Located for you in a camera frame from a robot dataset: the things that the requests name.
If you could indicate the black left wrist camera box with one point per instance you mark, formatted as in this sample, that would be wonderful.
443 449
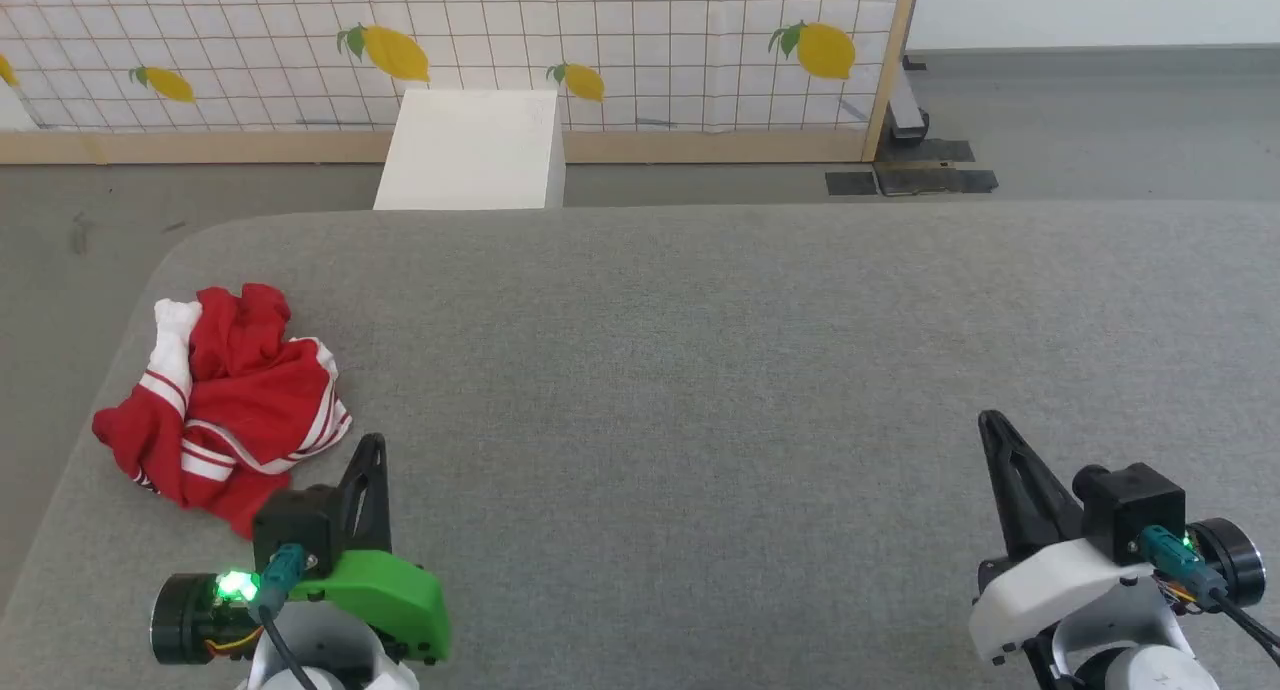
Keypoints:
295 525

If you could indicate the black metal screen foot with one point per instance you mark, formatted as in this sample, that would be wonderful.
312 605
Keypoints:
905 115

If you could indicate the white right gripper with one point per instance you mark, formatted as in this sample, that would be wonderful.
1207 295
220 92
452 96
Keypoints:
1050 585

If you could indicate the white rectangular box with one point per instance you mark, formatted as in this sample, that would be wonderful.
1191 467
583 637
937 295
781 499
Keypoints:
470 150

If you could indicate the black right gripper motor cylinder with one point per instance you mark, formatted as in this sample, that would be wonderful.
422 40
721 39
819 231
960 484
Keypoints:
1232 560

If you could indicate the large black floor mat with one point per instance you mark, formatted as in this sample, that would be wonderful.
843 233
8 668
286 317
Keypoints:
935 170

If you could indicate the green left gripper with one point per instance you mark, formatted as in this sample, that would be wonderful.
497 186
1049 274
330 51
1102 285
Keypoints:
395 595

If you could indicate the grey fabric sofa cushion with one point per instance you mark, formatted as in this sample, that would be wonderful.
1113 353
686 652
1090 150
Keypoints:
700 390

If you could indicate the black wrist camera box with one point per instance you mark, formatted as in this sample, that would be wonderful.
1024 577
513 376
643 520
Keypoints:
1130 505
295 525

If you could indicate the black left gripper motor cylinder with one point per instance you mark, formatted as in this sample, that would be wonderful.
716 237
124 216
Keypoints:
185 620

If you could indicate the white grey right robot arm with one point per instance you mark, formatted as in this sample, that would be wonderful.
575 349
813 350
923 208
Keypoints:
1130 650

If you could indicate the lemon print wood-framed screen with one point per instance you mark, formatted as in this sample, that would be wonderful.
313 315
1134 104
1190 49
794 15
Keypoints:
500 40

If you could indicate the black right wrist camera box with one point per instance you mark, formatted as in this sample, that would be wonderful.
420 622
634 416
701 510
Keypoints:
1130 505

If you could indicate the red and white basketball jersey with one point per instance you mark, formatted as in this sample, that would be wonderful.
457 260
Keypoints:
250 400

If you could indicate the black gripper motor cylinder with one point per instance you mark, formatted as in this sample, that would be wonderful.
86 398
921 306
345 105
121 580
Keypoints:
185 620
1232 560

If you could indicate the small black floor mat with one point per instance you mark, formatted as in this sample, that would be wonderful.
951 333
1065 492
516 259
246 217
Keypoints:
851 183

